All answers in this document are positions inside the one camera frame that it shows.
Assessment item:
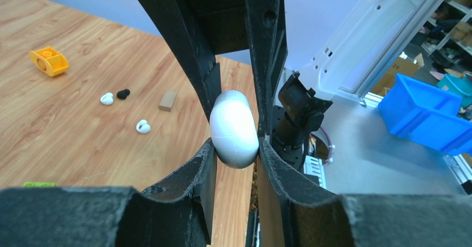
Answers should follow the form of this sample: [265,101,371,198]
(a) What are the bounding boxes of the orange green toy brick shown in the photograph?
[23,181,57,187]

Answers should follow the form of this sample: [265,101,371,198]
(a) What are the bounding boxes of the blue plastic bin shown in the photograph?
[378,73,471,155]

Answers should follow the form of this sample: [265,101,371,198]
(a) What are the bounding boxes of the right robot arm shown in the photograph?
[137,0,427,169]

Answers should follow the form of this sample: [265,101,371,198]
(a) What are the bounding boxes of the small wooden block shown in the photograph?
[159,91,177,112]

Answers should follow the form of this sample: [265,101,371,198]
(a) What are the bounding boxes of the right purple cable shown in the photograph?
[318,125,336,165]

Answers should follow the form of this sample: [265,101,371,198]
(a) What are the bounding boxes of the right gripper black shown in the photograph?
[138,0,288,136]

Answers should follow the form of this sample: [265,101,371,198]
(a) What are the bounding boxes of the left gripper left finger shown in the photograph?
[1,140,217,246]

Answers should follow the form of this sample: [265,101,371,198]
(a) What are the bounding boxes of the orange round toy brick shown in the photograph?
[29,46,70,77]

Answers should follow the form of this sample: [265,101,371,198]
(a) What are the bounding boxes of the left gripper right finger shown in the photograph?
[257,139,471,246]

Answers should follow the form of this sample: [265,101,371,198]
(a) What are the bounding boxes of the white earbud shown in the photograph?
[136,120,151,134]
[100,92,114,106]

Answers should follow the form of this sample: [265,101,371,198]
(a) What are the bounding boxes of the white earbud charging case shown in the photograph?
[209,90,259,169]

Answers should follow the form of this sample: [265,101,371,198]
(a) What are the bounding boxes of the black earbud near right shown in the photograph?
[116,89,130,100]

